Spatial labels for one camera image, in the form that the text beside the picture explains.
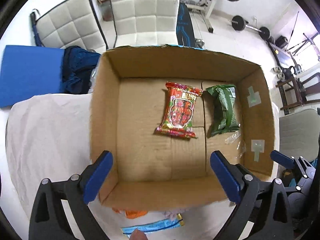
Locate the orange snack bag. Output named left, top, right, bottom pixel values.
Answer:
left=112, top=208, right=148, bottom=219

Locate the green snack bag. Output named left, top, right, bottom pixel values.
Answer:
left=206, top=84, right=240, bottom=137

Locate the blue gold snack bag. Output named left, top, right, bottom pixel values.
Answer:
left=121, top=213, right=184, bottom=237

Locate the red snack bag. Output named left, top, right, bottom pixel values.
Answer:
left=156, top=82, right=203, bottom=139

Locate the person's left hand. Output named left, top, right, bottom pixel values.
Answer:
left=129, top=229, right=148, bottom=240

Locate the beige plastic chair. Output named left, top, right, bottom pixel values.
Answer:
left=279, top=108, right=319, bottom=162

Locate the beige table cloth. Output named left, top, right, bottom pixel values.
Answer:
left=6, top=94, right=234, bottom=239

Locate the dark wooden chair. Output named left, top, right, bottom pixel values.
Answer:
left=276, top=72, right=320, bottom=115

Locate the brown cardboard box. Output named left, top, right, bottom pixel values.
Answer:
left=91, top=46, right=279, bottom=211

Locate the blue foam mat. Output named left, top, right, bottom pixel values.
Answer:
left=0, top=45, right=64, bottom=108

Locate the dark blue cloth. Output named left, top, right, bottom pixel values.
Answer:
left=61, top=46, right=101, bottom=94

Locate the black umbrella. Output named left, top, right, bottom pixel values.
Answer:
left=29, top=9, right=43, bottom=47

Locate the floor barbell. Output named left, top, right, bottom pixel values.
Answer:
left=231, top=15, right=271, bottom=41

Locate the white quilted chair left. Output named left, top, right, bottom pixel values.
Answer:
left=36, top=0, right=108, bottom=53

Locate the white quilted chair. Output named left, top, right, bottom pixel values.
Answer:
left=110, top=0, right=180, bottom=48
left=36, top=0, right=108, bottom=53

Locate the white quilted chair right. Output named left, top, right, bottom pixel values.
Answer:
left=110, top=0, right=180, bottom=48

